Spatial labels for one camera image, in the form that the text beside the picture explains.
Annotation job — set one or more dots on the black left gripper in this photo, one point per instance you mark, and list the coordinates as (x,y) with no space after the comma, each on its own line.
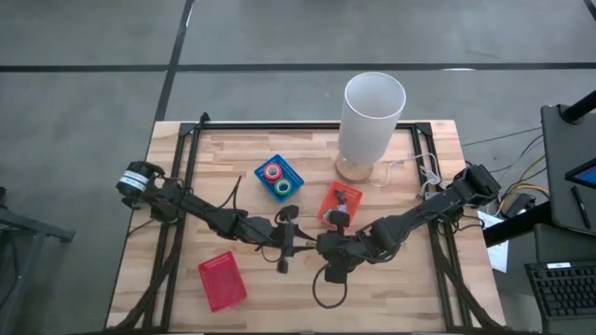
(285,237)

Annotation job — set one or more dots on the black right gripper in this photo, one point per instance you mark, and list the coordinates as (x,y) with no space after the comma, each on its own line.
(347,246)

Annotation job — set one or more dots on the green tape roll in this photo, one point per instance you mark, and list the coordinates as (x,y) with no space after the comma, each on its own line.
(276,187)

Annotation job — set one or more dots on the red tape roll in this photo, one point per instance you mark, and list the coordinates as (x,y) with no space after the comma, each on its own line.
(266,173)

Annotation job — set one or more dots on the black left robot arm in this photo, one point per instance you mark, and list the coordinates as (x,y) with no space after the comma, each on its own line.
(209,216)

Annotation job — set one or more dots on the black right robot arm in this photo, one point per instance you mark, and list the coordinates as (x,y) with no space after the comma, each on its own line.
(433,209)

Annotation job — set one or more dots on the orange plastic basket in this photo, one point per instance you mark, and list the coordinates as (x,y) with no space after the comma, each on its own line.
(355,197)

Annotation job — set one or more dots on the blue plastic basket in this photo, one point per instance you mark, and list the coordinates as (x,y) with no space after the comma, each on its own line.
(296,179)

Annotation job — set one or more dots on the red plastic basket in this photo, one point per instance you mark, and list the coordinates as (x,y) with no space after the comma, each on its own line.
(222,284)

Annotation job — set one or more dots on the white table lamp wooden base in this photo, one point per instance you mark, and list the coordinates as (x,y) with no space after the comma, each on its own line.
(372,116)

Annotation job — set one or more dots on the white paper sheet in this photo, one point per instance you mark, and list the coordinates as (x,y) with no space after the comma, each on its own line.
(498,256)

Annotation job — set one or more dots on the black desk beam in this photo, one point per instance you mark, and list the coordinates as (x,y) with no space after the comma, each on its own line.
(512,228)

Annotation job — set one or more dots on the black power adapter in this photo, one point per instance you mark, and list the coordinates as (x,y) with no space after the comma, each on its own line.
(520,205)

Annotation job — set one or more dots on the black keyboard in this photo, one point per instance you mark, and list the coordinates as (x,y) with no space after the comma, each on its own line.
(563,290)

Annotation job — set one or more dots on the black pen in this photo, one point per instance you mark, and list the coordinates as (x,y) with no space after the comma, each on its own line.
(580,207)

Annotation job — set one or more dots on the grey side table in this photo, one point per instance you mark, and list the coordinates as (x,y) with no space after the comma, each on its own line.
(563,139)

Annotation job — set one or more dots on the grey metal stand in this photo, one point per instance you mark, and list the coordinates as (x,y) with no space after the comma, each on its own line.
(32,228)

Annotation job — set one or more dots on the tablet with blue screen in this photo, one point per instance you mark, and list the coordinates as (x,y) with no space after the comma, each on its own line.
(587,176)

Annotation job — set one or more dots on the black pole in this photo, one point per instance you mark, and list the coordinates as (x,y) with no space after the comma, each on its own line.
(579,108)

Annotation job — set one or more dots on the black table frame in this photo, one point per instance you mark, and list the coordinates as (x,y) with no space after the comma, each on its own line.
(279,125)

